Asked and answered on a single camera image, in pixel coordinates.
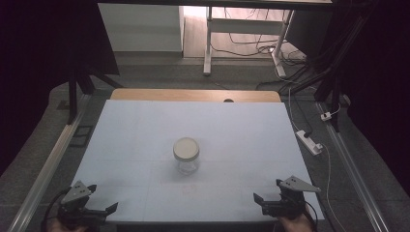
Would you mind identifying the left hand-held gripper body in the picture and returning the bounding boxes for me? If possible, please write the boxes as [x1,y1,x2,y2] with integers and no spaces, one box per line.
[57,180,108,227]

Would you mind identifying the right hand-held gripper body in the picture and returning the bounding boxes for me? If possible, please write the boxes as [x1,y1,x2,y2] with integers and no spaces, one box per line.
[261,175,323,221]

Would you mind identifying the clear glass jar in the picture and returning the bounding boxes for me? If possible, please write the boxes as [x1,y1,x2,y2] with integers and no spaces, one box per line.
[174,154,201,176]

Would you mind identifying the beige round jar lid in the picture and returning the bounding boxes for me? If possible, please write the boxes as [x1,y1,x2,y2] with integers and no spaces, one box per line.
[172,136,200,162]

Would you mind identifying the person's right hand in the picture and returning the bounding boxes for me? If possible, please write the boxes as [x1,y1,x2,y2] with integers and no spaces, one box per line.
[278,213,314,232]

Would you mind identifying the person's left hand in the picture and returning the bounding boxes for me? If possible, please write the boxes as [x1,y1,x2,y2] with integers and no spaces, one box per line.
[45,217,89,232]

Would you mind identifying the white power strip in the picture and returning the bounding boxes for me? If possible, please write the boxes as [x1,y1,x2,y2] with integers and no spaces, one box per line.
[295,129,324,157]

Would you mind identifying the white table mat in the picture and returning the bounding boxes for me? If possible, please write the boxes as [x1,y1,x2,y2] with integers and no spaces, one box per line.
[72,99,325,224]

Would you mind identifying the black metal stand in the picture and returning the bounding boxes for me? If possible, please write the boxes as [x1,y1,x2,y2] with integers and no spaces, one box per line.
[278,13,371,133]
[66,62,125,126]

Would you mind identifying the black curtain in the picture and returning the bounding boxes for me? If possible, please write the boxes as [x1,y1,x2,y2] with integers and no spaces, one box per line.
[328,0,410,197]
[0,0,121,177]

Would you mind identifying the white cabinet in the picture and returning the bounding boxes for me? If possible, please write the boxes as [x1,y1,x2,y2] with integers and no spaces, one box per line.
[97,3,186,53]

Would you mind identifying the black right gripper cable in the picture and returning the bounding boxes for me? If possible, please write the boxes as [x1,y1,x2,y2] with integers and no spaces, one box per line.
[303,200,319,232]

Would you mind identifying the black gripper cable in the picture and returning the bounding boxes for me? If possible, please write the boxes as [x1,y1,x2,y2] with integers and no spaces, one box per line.
[41,186,73,232]
[303,200,319,232]

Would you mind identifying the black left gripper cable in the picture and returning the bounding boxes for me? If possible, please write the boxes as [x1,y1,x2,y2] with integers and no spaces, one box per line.
[41,186,73,232]

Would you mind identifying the aluminium floor rail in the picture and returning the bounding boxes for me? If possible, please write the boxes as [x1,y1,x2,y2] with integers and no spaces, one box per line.
[314,101,391,232]
[7,93,93,232]

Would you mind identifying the thin white cable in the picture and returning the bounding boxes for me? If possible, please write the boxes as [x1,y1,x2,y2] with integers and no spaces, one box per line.
[287,86,348,232]

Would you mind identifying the black floor cables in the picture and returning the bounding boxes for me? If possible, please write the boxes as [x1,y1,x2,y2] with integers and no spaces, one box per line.
[211,8,312,92]

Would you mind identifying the white desk frame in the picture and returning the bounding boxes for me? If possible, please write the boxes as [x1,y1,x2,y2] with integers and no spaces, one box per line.
[202,5,296,78]

